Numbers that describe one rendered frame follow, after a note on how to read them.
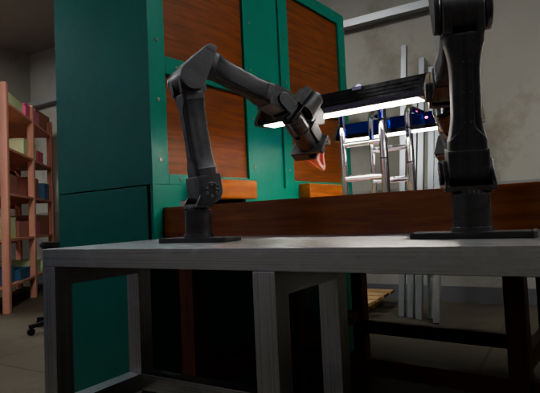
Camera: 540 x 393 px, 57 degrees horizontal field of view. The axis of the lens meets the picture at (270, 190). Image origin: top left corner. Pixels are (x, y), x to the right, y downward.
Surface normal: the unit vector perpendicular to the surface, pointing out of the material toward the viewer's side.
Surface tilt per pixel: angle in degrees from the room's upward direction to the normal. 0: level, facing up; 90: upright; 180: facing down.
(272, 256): 90
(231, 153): 90
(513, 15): 90
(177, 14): 90
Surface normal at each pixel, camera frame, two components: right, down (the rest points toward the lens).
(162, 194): 0.80, -0.07
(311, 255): -0.52, -0.02
